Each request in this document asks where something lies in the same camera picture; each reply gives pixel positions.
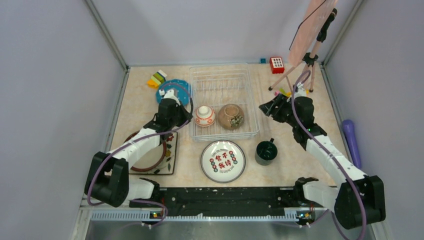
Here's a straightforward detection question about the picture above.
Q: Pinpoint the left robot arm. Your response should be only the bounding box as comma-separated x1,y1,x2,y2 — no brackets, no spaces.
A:
84,98,194,207

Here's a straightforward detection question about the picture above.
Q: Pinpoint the dark green mug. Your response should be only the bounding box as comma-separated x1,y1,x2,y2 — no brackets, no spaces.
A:
255,138,278,166

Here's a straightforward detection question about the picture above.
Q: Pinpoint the yellow toy frame block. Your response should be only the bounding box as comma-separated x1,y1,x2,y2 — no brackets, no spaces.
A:
279,88,292,97

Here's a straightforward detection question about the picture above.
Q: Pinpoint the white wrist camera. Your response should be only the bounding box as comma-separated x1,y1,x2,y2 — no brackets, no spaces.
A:
158,89,181,106
292,84,307,99

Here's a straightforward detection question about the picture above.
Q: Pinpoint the colourful block stack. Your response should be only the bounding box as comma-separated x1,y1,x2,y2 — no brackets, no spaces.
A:
146,69,168,89

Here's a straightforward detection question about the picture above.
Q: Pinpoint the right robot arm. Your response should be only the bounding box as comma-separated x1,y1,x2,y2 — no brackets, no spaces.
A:
258,94,386,230

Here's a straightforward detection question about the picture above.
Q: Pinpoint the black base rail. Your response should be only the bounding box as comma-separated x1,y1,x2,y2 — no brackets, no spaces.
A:
151,187,320,217

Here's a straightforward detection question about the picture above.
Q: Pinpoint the pink perforated music stand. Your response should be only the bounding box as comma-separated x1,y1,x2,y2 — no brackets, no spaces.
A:
268,0,338,93

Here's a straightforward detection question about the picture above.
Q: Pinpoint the white wire dish rack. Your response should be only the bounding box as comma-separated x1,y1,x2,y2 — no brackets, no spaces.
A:
189,63,260,142

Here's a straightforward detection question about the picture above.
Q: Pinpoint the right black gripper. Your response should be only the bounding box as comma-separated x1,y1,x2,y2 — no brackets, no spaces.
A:
259,93,299,128

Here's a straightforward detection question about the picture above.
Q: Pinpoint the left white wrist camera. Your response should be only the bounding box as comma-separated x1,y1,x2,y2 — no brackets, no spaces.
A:
158,89,181,106

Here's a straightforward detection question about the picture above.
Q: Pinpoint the purple handle tool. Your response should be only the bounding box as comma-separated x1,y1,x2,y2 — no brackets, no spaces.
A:
342,119,362,169

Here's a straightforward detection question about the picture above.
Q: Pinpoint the teal polka dot plate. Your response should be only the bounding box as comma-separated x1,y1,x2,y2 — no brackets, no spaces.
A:
155,79,192,106

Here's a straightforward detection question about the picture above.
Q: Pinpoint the white plate with characters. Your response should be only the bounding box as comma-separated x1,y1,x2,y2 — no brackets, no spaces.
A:
200,140,247,184

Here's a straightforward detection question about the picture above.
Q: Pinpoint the orange patterned white bowl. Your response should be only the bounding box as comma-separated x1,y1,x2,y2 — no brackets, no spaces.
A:
193,105,216,127

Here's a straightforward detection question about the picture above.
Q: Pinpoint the square leaf patterned plate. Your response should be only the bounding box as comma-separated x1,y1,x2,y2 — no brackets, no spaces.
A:
129,132,178,175

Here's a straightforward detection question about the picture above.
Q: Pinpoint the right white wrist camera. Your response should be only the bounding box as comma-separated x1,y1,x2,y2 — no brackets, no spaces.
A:
292,84,307,99

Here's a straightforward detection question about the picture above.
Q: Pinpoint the brown flower glazed bowl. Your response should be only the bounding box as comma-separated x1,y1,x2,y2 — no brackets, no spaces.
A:
216,103,245,130

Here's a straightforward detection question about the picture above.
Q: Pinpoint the red white toy block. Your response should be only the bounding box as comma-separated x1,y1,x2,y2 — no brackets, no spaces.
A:
269,56,285,74

